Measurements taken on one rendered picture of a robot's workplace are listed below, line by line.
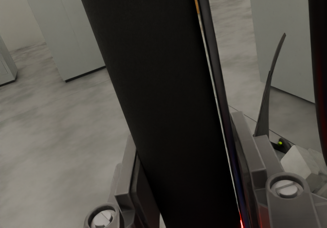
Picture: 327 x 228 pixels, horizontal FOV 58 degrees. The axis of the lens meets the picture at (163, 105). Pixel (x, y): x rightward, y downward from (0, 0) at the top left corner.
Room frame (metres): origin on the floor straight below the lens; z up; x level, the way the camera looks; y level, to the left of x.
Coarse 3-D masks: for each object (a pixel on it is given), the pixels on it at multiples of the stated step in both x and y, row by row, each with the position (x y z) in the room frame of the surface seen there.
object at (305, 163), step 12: (288, 156) 0.46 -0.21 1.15; (300, 156) 0.44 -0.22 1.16; (312, 156) 0.45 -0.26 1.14; (288, 168) 0.44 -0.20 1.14; (300, 168) 0.41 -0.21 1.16; (312, 168) 0.40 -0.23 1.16; (324, 168) 0.41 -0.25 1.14; (312, 180) 0.39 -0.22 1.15; (324, 180) 0.38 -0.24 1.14; (312, 192) 0.39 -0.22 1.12; (324, 192) 0.37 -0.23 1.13
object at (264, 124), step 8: (280, 40) 0.37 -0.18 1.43; (280, 48) 0.35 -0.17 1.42; (272, 64) 0.35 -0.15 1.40; (272, 72) 0.34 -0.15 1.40; (264, 96) 0.33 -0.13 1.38; (264, 104) 0.33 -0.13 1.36; (264, 112) 0.34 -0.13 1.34; (264, 120) 0.36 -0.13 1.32; (256, 128) 0.31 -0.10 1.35; (264, 128) 0.36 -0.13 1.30; (256, 136) 0.30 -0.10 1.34
